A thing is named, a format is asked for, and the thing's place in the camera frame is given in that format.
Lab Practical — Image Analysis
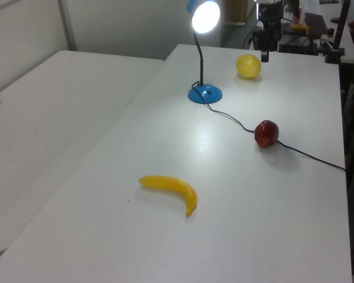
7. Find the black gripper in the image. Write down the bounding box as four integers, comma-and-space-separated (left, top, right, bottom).
251, 4, 283, 63

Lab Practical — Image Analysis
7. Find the blue desk lamp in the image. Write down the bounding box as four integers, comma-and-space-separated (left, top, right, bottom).
186, 0, 224, 105

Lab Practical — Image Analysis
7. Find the yellow round melon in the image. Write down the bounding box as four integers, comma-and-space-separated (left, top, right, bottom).
235, 54, 262, 80

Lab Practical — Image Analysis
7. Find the black equipment box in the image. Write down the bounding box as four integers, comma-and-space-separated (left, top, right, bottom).
278, 31, 320, 56

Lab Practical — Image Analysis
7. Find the dark laptop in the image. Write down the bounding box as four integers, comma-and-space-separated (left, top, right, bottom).
304, 12, 329, 34

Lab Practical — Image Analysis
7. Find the red apple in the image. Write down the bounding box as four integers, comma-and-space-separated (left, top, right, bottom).
254, 119, 280, 149

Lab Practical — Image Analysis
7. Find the dark pole with table clamp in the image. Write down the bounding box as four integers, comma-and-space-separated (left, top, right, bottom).
324, 0, 352, 64

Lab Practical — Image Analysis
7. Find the yellow banana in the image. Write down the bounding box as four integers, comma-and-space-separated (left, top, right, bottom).
138, 175, 198, 218

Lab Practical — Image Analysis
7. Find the black lamp power cable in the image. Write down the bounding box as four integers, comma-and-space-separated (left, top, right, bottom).
191, 81, 347, 172

